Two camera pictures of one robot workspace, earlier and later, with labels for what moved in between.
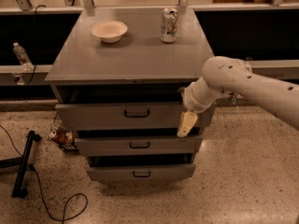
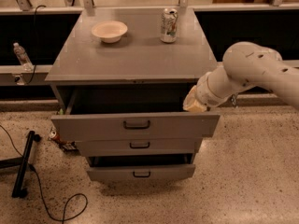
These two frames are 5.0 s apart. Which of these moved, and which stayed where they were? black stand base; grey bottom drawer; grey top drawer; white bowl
Moved: grey top drawer
Stayed: grey bottom drawer; white bowl; black stand base
